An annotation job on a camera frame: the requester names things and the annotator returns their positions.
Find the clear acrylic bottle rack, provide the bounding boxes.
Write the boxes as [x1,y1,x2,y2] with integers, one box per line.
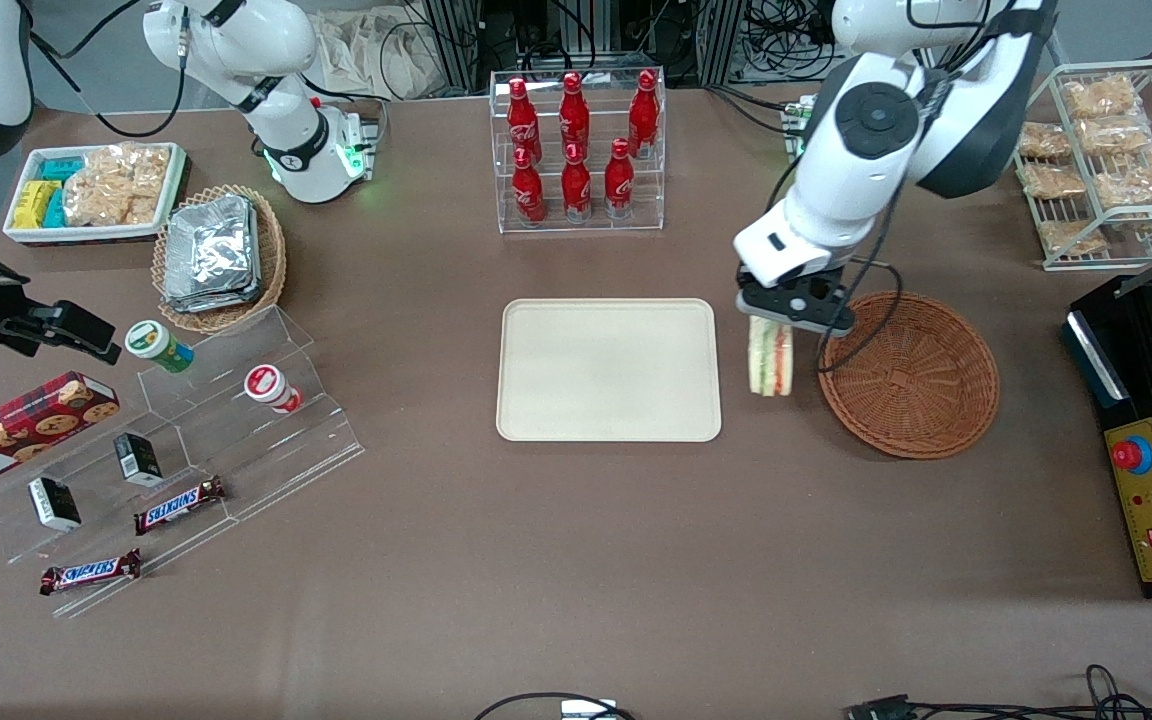
[489,68,667,235]

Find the green-lidded snack cup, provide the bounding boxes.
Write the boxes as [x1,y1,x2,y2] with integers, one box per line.
[125,320,195,374]

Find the brown Snickers bar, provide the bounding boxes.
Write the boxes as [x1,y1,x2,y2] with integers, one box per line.
[40,548,143,597]
[133,476,227,536]

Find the tangled black cables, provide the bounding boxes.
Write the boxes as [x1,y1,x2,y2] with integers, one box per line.
[706,0,842,136]

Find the red tartan cookie box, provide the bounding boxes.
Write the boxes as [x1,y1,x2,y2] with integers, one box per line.
[0,371,121,493]

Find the black looped cable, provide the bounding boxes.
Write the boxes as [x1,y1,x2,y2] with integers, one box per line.
[473,692,637,720]

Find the white wire rack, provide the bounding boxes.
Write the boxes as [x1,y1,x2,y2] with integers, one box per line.
[1014,60,1152,273]

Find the oval light wicker basket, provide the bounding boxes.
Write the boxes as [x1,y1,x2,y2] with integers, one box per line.
[152,184,288,335]

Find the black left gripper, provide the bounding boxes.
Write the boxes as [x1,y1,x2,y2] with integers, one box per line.
[736,264,858,348]

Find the black cable connector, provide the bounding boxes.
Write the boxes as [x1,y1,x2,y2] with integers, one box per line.
[846,695,922,720]

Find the small black box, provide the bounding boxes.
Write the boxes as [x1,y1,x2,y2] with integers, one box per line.
[28,476,83,532]
[114,432,164,488]

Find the round brown wicker basket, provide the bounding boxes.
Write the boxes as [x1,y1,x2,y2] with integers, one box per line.
[818,291,1000,460]

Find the clear bag of fried snacks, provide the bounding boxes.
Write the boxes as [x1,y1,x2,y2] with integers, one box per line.
[1061,75,1138,120]
[1021,163,1087,200]
[1036,220,1109,257]
[1018,122,1073,160]
[1096,150,1152,208]
[1076,115,1152,157]

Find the black cable bundle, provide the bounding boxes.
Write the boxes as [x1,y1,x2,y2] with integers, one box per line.
[911,664,1152,720]

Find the red cola bottle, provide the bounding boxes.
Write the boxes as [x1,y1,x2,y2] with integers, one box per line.
[512,147,547,225]
[559,71,591,161]
[628,69,660,159]
[604,138,635,220]
[562,142,593,223]
[507,77,543,166]

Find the beige plastic tray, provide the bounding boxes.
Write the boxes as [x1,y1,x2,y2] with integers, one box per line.
[496,298,723,443]

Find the black machine with yellow panel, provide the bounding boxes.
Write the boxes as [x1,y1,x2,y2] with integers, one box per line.
[1064,275,1152,601]

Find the triangular sandwich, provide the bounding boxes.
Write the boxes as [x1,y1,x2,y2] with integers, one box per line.
[748,315,796,398]

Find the red-lidded snack cup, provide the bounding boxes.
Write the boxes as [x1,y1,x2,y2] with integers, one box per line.
[244,365,304,414]

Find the beige cloth bag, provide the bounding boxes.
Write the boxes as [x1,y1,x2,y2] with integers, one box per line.
[311,8,452,101]

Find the clear bag of crackers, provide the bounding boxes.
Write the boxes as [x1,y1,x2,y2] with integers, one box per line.
[63,143,172,227]

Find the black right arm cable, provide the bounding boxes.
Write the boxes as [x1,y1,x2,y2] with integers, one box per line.
[28,0,189,139]

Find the clear acrylic stepped display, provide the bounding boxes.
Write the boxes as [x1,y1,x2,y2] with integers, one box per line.
[0,305,367,619]

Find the yellow snack packet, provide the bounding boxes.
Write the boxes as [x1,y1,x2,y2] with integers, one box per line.
[13,180,62,230]

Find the silver foil packet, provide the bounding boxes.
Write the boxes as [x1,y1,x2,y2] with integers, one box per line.
[162,270,263,314]
[166,195,259,289]

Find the aluminium frame profile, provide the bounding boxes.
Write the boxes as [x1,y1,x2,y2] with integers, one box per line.
[696,0,749,87]
[421,0,484,93]

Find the white rectangular snack tray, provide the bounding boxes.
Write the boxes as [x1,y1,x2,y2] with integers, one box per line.
[3,142,187,246]

